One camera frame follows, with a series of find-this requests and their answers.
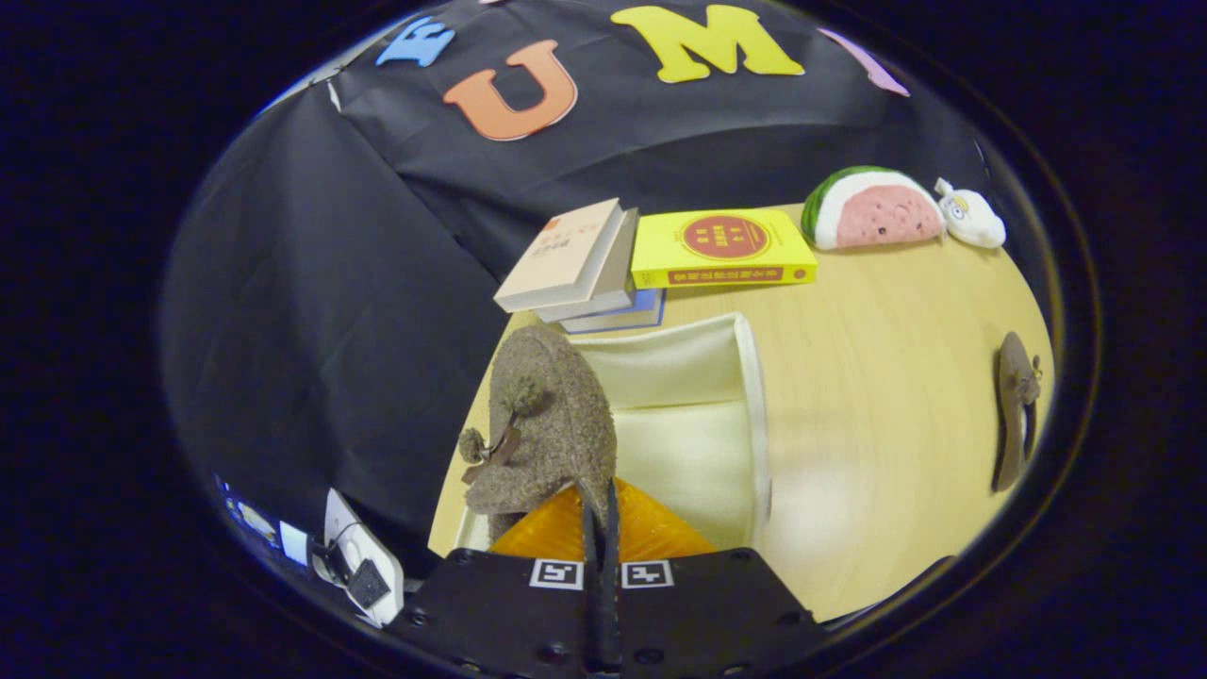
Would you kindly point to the white device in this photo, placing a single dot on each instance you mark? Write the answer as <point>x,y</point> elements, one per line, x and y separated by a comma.
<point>354,547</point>

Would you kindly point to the grey book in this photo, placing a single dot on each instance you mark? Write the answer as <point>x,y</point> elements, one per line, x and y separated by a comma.
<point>613,283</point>

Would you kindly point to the beige book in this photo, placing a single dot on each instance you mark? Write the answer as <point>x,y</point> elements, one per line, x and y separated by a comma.
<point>561,255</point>

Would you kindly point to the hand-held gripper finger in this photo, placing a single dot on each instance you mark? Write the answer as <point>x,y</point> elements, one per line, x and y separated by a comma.
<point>613,604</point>
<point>592,604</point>

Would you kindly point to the brown fuzzy shoe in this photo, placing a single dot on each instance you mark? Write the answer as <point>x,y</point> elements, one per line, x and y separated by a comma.
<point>552,415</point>
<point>1014,415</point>

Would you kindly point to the yellow book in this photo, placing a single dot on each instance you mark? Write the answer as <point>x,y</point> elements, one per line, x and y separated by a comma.
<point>721,247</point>

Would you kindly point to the white plush toy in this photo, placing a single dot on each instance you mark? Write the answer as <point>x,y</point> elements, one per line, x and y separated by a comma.
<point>971,219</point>

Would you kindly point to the blue wall poster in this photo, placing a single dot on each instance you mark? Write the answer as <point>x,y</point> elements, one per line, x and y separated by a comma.
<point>255,519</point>

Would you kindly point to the cream storage box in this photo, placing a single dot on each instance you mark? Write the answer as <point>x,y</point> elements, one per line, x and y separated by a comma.
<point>679,443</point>

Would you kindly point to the watermelon slice plush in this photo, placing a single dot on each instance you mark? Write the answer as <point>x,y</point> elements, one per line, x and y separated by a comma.
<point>877,215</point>

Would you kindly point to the blue book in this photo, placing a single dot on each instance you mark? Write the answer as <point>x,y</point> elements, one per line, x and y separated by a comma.
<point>622,316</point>

